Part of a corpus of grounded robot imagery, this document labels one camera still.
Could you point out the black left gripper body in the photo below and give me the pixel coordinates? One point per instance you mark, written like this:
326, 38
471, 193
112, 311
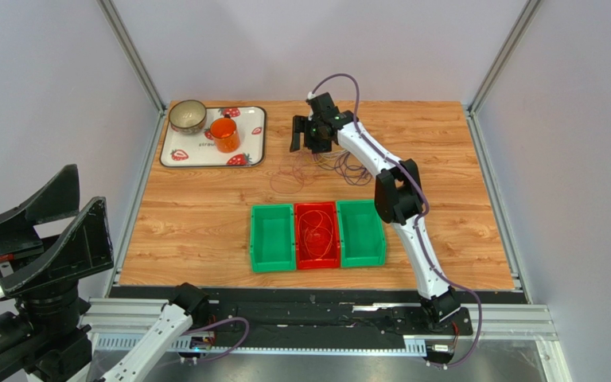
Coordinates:
61, 301

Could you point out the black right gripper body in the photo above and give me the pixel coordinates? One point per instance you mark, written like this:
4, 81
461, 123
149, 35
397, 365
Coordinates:
305, 130

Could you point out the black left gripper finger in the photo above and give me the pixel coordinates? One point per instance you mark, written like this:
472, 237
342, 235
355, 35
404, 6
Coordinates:
83, 249
58, 199

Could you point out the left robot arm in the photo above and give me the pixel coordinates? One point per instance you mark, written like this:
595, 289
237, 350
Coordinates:
48, 244

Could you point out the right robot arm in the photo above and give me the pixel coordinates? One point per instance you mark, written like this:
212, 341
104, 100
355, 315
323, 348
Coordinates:
399, 202

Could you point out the orange glass cup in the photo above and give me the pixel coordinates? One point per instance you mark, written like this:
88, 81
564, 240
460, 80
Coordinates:
225, 134

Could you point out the red plastic bin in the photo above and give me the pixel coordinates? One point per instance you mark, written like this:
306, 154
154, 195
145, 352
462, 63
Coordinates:
316, 229

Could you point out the right green plastic bin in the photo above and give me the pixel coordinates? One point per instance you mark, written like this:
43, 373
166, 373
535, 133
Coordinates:
363, 241

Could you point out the green plastic bin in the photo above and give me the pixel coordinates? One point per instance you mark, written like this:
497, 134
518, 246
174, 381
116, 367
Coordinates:
272, 238
363, 241

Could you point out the ceramic bowl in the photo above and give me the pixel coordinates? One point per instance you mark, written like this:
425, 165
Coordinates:
188, 116

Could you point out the left green plastic bin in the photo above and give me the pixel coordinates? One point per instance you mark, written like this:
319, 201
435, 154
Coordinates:
272, 238

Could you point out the white strawberry tray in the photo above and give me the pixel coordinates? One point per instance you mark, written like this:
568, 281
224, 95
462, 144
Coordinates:
199, 150

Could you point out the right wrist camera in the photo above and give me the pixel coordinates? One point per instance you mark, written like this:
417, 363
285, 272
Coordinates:
321, 106

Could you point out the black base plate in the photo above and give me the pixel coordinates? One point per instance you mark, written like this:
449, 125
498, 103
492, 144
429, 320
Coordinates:
397, 312

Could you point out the aluminium frame rail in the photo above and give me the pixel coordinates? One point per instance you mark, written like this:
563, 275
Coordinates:
492, 323

